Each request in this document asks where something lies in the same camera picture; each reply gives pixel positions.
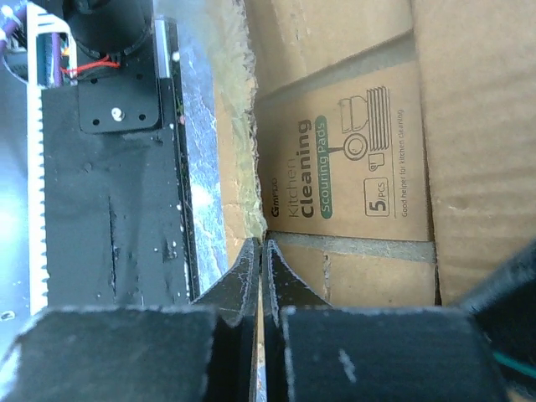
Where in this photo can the kraft scouring pads package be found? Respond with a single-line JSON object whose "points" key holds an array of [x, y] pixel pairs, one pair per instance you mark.
{"points": [[347, 159]]}

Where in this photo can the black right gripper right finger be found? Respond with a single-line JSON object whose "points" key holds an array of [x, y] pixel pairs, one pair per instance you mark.
{"points": [[317, 352]]}

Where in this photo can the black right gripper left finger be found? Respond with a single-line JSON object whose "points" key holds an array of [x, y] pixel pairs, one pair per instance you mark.
{"points": [[204, 351]]}

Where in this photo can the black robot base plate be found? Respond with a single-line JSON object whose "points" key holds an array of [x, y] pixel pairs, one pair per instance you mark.
{"points": [[118, 227]]}

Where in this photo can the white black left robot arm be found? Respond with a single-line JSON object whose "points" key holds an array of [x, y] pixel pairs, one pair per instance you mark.
{"points": [[100, 28]]}

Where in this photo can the grey slotted cable duct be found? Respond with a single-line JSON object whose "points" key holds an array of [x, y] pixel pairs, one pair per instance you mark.
{"points": [[39, 22]]}

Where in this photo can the brown cardboard express box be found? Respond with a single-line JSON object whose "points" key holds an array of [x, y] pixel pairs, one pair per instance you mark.
{"points": [[476, 63]]}

